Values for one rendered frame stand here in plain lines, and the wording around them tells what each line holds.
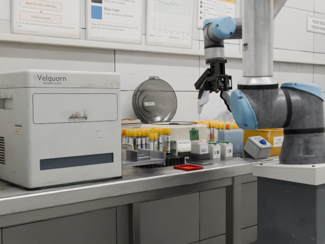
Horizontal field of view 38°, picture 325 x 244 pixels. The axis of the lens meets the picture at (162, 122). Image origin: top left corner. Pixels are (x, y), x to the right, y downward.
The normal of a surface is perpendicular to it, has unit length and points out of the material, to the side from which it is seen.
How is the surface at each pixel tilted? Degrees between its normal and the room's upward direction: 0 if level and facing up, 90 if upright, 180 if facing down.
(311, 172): 90
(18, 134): 90
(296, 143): 72
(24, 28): 93
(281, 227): 90
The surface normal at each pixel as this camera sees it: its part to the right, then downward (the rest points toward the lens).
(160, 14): 0.62, 0.11
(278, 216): -0.77, 0.04
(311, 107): 0.18, -0.02
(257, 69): -0.22, 0.14
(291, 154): -0.71, -0.26
